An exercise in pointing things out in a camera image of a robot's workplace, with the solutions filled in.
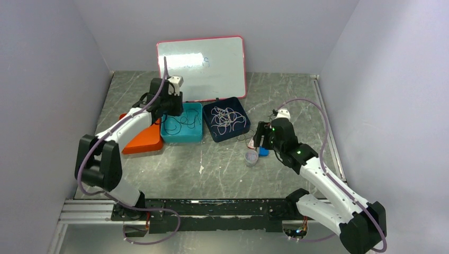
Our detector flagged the pink framed whiteboard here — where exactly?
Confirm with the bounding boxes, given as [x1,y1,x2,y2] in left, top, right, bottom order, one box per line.
[156,35,247,102]

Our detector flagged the light blue tray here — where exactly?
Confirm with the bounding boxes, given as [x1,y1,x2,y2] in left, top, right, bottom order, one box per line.
[160,103,203,143]

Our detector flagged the clear jar of clips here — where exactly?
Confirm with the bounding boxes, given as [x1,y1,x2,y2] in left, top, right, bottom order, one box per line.
[245,149,259,167]

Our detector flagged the navy blue tray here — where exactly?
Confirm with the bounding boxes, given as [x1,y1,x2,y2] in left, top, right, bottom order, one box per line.
[202,97,251,143]

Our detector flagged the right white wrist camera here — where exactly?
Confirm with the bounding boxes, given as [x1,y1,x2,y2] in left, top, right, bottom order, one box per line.
[272,108,291,120]

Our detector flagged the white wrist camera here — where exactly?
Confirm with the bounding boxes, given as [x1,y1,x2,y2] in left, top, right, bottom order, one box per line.
[168,76,184,96]
[272,108,291,120]

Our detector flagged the orange tray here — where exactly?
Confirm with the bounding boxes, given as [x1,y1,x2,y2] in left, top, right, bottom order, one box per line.
[122,119,164,155]

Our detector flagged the red white staples box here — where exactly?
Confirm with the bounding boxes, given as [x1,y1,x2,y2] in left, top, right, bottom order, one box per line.
[247,139,255,149]

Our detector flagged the white cable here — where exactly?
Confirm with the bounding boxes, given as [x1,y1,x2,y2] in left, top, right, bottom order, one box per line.
[210,106,246,135]

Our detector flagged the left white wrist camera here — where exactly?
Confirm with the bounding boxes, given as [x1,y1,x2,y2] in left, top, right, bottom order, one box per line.
[168,76,184,96]

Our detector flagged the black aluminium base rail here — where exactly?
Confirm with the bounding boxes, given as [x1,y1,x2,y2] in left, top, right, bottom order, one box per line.
[48,198,346,253]

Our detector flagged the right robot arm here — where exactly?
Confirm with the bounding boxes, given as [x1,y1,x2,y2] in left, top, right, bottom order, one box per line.
[253,117,387,253]

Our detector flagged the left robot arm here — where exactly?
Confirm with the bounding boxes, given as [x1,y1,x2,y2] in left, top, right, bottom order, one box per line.
[74,76,184,220]

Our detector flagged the blue grey eraser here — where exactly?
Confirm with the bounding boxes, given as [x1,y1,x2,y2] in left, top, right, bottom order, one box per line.
[258,147,270,157]

